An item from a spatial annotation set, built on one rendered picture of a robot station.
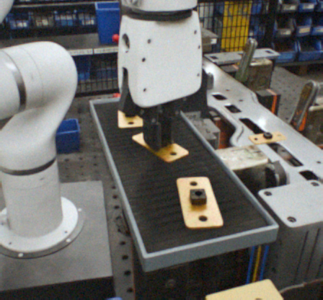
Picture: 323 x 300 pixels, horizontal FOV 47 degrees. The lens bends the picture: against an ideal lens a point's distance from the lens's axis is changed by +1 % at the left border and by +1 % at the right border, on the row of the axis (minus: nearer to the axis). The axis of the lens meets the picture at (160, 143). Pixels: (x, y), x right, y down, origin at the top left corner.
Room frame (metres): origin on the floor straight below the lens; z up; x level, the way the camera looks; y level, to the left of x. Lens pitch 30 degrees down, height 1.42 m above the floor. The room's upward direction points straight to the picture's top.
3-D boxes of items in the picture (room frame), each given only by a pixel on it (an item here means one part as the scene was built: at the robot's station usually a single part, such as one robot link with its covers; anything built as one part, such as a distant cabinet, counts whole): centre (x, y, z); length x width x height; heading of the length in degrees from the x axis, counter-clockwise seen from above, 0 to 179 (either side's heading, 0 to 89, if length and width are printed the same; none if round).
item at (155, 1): (0.43, 0.00, 1.36); 0.09 x 0.08 x 0.03; 128
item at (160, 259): (0.43, 0.00, 1.16); 0.37 x 0.14 x 0.02; 17
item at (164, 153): (0.44, 0.00, 1.17); 0.08 x 0.04 x 0.01; 38
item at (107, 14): (1.58, 0.11, 1.10); 0.30 x 0.17 x 0.13; 101
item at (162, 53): (0.44, 0.00, 1.29); 0.10 x 0.07 x 0.11; 128
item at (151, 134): (0.42, 0.02, 1.20); 0.03 x 0.03 x 0.07; 38
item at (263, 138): (0.74, -0.25, 1.01); 0.08 x 0.04 x 0.01; 107
